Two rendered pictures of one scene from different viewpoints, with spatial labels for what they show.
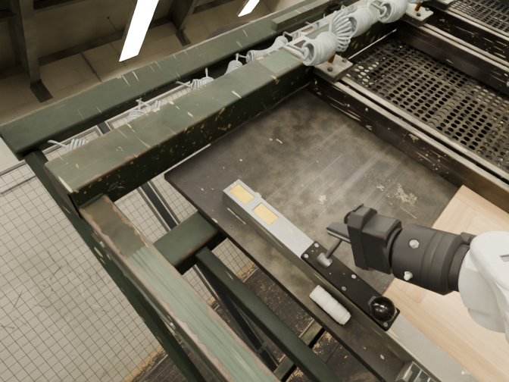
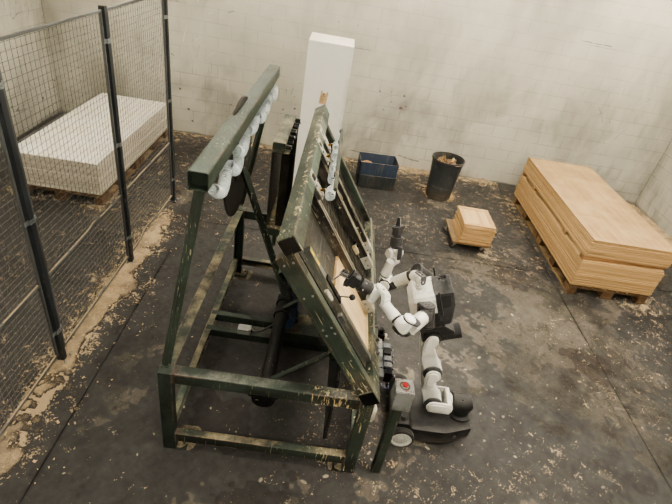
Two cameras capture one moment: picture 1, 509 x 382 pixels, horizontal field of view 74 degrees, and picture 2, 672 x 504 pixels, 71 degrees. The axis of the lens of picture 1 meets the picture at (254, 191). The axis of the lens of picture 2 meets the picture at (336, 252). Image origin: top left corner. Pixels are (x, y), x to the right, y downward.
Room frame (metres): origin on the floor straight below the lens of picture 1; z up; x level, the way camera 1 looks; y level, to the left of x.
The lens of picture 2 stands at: (-0.38, 1.92, 3.17)
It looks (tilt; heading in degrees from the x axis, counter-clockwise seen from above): 34 degrees down; 297
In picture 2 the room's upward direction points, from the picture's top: 11 degrees clockwise
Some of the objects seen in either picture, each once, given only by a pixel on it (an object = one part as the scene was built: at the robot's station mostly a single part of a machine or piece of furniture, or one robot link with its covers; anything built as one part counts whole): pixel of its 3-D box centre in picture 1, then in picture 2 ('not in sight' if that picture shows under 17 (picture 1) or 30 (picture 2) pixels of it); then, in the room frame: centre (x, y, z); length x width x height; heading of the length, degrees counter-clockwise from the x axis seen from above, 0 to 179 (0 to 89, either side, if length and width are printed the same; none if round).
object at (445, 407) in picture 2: not in sight; (437, 399); (-0.12, -0.79, 0.28); 0.21 x 0.20 x 0.13; 30
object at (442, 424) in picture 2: not in sight; (430, 405); (-0.09, -0.78, 0.19); 0.64 x 0.52 x 0.33; 30
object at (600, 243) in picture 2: not in sight; (579, 222); (-0.53, -4.96, 0.39); 2.46 x 1.05 x 0.78; 121
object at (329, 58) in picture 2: not in sight; (321, 116); (3.13, -3.68, 1.03); 0.61 x 0.58 x 2.05; 121
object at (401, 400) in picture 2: not in sight; (401, 395); (0.03, -0.14, 0.84); 0.12 x 0.12 x 0.18; 30
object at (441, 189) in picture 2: not in sight; (443, 176); (1.51, -4.88, 0.33); 0.52 x 0.51 x 0.65; 121
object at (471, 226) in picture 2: not in sight; (468, 227); (0.69, -3.87, 0.20); 0.61 x 0.53 x 0.40; 121
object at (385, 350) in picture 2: not in sight; (383, 358); (0.31, -0.49, 0.69); 0.50 x 0.14 x 0.24; 120
